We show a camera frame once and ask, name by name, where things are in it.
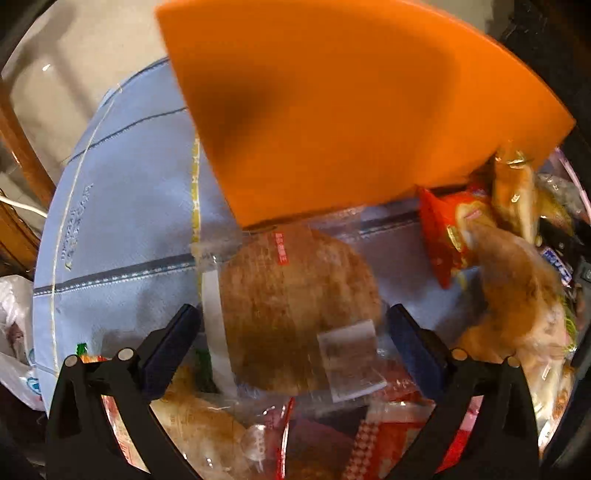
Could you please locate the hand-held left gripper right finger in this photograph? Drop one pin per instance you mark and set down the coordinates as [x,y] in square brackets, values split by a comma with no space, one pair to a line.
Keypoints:
[407,342]

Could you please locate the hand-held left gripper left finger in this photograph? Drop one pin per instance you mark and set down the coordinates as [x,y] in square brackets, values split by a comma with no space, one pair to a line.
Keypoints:
[171,355]

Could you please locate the round brown bread packet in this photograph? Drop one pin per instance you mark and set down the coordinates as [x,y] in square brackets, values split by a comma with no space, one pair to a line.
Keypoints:
[286,304]

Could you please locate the orange storage box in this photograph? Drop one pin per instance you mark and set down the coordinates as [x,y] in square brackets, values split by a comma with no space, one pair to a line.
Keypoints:
[323,92]

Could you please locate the clear bread packet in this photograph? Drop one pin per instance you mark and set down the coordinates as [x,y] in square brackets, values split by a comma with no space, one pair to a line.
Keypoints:
[198,424]

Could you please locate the red checkered snack packet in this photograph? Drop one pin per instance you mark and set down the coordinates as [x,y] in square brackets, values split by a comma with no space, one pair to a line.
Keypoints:
[383,438]

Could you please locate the long brown bread packet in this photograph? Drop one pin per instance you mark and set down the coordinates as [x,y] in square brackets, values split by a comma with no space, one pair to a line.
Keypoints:
[508,286]

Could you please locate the blue bedsheet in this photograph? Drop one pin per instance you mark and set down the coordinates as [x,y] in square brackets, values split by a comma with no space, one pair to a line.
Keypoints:
[129,221]

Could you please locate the white plastic bag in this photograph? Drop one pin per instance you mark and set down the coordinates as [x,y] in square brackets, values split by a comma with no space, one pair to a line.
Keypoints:
[18,378]

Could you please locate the white orange snack packet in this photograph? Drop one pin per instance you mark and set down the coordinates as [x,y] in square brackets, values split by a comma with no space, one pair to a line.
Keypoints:
[551,401]

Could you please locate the dark blue candy wrapper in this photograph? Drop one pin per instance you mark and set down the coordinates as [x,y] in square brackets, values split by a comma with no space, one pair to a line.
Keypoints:
[556,264]

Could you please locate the golden snack packet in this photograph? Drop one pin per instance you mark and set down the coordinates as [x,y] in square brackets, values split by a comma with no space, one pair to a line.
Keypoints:
[512,194]

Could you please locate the wooden chair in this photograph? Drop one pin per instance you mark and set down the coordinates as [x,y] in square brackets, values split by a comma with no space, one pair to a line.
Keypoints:
[23,152]

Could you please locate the black carved headboard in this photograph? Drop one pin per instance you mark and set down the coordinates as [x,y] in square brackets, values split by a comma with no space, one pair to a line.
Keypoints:
[554,69]

